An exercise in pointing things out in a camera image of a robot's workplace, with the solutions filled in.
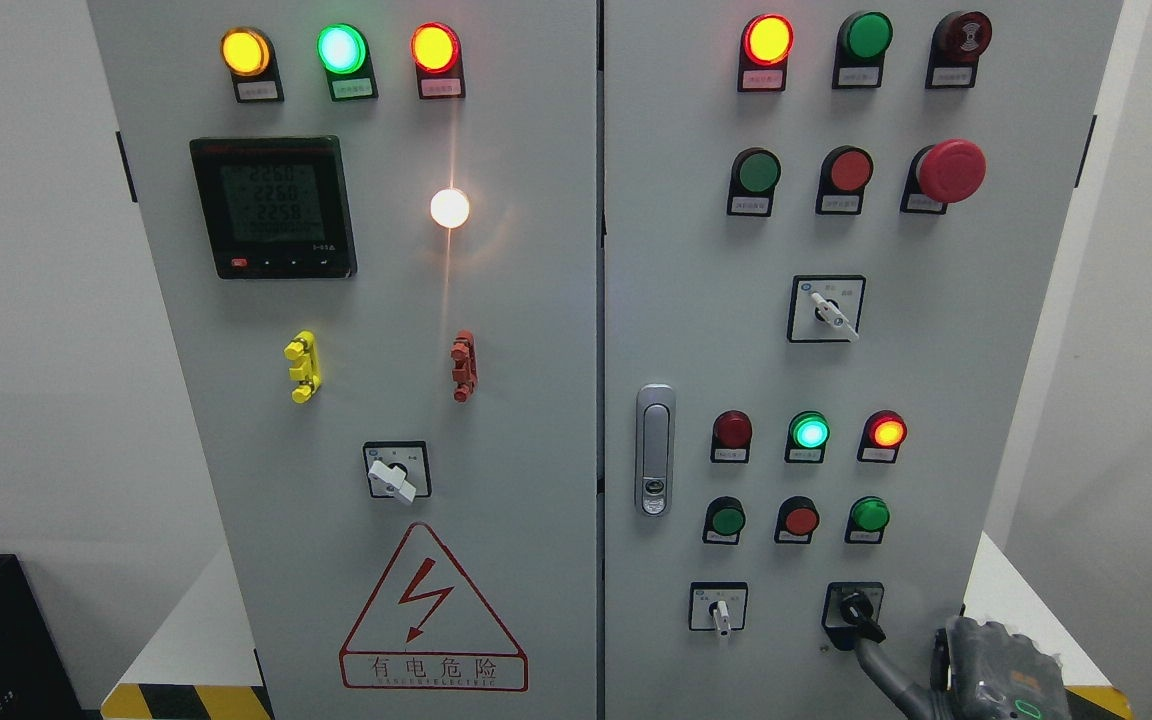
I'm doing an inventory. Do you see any yellow terminal connector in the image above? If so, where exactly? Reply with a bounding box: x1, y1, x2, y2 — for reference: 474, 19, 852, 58
283, 331, 323, 404

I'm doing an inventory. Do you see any red push button upper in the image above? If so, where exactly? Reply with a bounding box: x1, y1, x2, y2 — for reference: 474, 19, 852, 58
814, 145, 874, 217

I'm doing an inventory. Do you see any green lamp lower right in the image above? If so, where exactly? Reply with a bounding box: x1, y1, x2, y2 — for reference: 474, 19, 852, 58
844, 495, 890, 544

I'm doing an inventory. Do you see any white lit lamp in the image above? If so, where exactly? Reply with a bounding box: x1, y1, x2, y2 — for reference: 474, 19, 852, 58
429, 187, 471, 232

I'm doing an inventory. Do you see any green push button lower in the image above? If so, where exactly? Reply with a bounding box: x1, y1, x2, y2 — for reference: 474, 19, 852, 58
702, 497, 748, 544

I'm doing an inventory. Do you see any red terminal connector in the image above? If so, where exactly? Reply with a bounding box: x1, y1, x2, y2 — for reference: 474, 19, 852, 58
449, 329, 477, 404

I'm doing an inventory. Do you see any dark red lamp middle left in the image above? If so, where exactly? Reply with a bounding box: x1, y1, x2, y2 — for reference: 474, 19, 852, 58
710, 410, 753, 464

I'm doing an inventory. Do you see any red electric danger sticker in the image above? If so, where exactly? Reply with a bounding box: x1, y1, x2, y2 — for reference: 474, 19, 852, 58
339, 521, 529, 692

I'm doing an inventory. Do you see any red push button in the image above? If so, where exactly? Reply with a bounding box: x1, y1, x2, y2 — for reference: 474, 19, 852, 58
773, 497, 820, 544
814, 145, 874, 217

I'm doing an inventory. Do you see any grey left cabinet door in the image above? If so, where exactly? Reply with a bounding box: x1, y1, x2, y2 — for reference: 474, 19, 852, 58
90, 1, 599, 719

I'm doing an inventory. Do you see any white rotary switch left door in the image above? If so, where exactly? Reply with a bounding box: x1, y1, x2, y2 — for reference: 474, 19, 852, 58
362, 439, 433, 506

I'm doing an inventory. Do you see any black knob switch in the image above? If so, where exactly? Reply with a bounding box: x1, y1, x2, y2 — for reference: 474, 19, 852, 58
820, 582, 886, 651

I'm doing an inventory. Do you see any white rotary switch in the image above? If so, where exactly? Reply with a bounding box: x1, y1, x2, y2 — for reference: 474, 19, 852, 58
787, 275, 867, 343
687, 582, 749, 638

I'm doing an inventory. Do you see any green lit indicator lamp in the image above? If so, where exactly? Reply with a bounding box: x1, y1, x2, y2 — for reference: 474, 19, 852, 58
316, 23, 378, 103

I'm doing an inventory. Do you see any red lit lamp right door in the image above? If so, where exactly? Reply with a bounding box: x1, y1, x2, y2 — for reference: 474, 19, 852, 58
737, 13, 795, 94

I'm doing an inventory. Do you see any white platform with hazard stripes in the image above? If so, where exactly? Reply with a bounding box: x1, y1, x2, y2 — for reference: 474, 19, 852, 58
93, 536, 1134, 719

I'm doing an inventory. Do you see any black digital power meter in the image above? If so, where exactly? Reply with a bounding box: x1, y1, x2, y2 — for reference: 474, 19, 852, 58
189, 135, 357, 281

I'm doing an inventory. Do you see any green push button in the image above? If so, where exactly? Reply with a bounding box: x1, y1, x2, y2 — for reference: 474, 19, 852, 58
702, 497, 748, 544
726, 147, 781, 218

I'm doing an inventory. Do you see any grey cabinet door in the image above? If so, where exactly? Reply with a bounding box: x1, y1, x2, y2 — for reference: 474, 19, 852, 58
90, 1, 599, 719
604, 1, 1123, 719

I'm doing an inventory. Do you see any dark red buzzer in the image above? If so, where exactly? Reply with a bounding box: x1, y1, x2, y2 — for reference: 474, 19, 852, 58
925, 12, 993, 90

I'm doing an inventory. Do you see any green lit lamp middle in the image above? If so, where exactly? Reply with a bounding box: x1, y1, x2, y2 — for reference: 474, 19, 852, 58
783, 410, 831, 464

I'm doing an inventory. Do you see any red push button lower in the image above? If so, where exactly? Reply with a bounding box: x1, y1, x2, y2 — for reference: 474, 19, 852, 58
773, 497, 820, 544

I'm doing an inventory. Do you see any red emergency stop button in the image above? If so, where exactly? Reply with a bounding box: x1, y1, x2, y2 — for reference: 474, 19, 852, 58
900, 138, 987, 215

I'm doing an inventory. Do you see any white rotary switch upper right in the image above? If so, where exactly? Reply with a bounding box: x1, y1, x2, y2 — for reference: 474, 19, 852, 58
787, 275, 867, 343

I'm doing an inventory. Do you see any red lamp middle right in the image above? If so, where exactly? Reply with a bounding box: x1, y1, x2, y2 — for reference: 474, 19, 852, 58
856, 409, 908, 464

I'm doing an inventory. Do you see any green push button upper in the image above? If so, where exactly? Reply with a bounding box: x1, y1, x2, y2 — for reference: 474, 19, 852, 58
726, 147, 781, 218

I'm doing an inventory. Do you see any green unlit lamp top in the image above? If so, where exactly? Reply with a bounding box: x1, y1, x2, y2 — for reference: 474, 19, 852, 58
832, 12, 893, 90

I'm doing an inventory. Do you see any yellow indicator lamp top left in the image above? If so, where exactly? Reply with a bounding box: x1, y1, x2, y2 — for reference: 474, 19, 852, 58
220, 26, 285, 103

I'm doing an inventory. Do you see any white rotary switch lower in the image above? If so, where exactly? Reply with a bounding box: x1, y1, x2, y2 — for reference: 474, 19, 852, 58
687, 582, 749, 638

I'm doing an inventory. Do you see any red lit indicator lamp left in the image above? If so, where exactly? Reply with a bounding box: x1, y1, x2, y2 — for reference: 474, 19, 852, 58
410, 22, 465, 99

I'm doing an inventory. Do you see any silver door handle lock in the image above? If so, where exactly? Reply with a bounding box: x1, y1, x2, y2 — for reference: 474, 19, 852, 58
634, 384, 676, 518

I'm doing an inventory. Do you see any grey right cabinet door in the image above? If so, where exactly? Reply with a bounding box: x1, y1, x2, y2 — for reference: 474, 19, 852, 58
604, 1, 1123, 719

